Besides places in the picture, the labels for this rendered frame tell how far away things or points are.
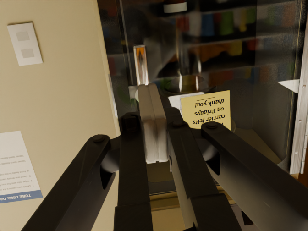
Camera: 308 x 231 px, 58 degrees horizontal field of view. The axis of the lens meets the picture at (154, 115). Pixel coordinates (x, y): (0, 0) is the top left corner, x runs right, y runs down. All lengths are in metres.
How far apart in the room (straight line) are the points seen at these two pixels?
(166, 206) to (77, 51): 0.53
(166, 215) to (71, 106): 0.53
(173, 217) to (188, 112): 0.19
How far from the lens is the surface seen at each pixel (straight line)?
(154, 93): 0.20
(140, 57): 0.35
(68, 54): 0.87
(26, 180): 1.10
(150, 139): 0.16
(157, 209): 0.52
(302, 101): 0.50
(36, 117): 0.96
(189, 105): 0.43
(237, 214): 0.53
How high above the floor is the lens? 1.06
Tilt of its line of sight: 24 degrees up
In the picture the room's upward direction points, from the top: 173 degrees clockwise
